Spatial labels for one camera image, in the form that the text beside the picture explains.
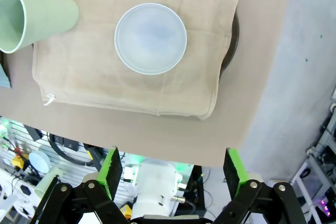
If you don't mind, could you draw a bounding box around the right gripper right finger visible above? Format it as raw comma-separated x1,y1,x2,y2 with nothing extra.
214,147,307,224

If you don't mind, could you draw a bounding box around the black device with purple lights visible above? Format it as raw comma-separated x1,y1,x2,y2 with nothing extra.
314,195,336,219

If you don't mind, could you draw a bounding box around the coiled black cable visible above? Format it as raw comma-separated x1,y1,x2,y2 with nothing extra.
48,133,95,167

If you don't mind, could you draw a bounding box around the beige cloth mat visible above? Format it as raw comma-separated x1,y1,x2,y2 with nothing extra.
31,0,246,121

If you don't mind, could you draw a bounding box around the black cable with metal plug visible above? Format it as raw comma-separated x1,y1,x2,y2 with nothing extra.
172,195,197,216

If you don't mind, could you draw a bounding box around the light blue spare bowl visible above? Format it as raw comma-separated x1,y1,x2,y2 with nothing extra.
28,151,52,175

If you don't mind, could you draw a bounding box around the teal cloth mat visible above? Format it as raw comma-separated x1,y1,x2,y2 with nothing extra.
0,62,13,89

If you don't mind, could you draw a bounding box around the pale green cup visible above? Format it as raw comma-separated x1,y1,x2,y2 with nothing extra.
0,0,80,54

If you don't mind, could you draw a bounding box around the black square plate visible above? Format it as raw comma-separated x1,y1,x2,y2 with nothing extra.
25,126,43,141

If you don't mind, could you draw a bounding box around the small dark tray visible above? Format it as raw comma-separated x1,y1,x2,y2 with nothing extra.
219,7,241,77

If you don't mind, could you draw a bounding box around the yellow emergency stop box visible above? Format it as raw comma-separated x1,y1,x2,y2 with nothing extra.
120,204,133,219

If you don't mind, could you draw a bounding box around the black handle with yellow label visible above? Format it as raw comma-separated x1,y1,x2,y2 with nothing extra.
86,145,104,172

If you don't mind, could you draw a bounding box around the small yellow box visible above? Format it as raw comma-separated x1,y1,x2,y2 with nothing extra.
13,155,27,171

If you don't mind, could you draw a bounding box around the white bowl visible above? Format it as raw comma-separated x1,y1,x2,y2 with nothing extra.
114,3,188,74

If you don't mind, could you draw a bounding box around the aluminium frame rack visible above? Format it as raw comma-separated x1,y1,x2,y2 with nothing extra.
290,103,336,224

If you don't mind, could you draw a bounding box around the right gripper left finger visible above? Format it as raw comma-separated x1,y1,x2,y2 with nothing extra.
31,146,127,224

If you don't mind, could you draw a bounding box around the pale spare cup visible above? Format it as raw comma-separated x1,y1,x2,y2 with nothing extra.
34,166,64,198

